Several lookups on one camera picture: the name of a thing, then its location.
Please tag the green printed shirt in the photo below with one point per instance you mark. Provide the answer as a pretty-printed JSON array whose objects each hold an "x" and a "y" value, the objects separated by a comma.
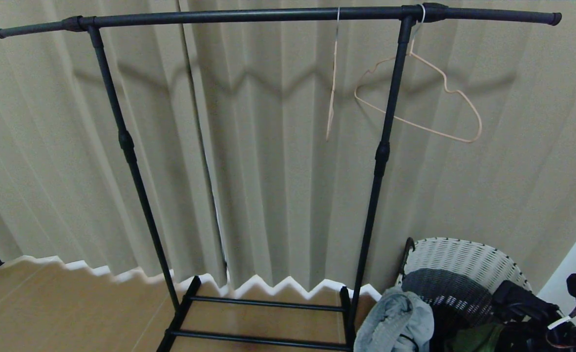
[{"x": 473, "y": 340}]

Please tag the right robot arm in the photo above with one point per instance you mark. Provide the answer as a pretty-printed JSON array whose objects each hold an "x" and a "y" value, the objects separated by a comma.
[{"x": 522, "y": 305}]

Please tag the pale grey garment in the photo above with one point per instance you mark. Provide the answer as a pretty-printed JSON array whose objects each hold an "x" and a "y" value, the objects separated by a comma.
[{"x": 395, "y": 318}]

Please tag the white laundry basket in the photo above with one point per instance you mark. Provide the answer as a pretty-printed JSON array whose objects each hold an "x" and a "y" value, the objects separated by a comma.
[{"x": 463, "y": 259}]

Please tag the black clothes rack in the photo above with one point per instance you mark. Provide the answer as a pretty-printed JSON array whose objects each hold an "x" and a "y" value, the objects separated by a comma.
[{"x": 219, "y": 16}]

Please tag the pink clothes hanger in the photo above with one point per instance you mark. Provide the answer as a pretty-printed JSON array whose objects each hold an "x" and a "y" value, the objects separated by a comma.
[
  {"x": 415, "y": 121},
  {"x": 333, "y": 88}
]

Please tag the beige curtain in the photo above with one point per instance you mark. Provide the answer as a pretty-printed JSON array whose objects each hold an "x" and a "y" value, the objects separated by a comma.
[{"x": 268, "y": 146}]

